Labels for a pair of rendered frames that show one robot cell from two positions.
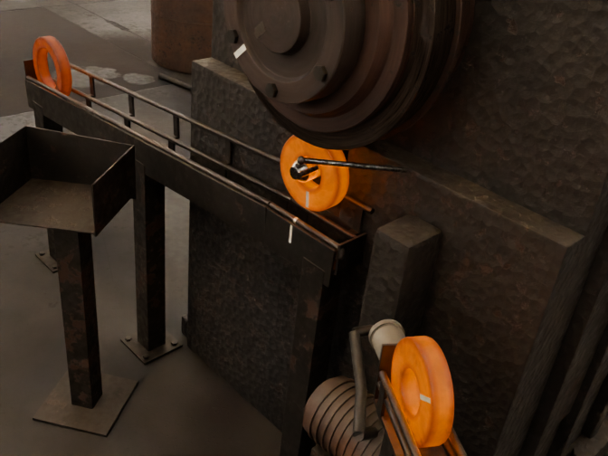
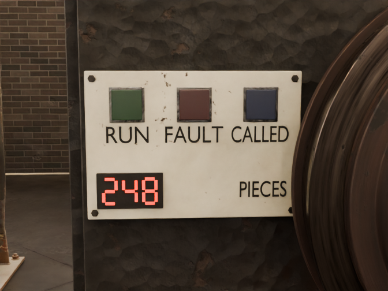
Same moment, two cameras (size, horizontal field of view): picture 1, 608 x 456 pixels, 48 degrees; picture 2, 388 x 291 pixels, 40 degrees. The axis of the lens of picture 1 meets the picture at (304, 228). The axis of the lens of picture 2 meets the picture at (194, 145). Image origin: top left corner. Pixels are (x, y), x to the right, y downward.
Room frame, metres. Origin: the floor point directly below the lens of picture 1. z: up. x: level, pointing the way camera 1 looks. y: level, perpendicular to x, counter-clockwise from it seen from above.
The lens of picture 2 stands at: (1.03, 0.64, 1.24)
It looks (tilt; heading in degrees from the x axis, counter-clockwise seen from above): 8 degrees down; 314
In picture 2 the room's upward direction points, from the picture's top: straight up
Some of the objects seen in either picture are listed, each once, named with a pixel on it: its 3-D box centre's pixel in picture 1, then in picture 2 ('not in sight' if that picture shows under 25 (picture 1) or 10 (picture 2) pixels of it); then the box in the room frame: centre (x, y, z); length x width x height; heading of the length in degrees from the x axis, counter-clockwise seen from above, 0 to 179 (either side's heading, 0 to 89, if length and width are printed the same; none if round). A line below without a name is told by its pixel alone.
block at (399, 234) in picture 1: (399, 283); not in sight; (1.02, -0.18, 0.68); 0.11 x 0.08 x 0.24; 137
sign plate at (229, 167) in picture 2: not in sight; (193, 145); (1.48, 0.17, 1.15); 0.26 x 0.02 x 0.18; 47
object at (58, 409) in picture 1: (69, 289); not in sight; (1.29, 0.54, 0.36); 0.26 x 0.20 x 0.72; 82
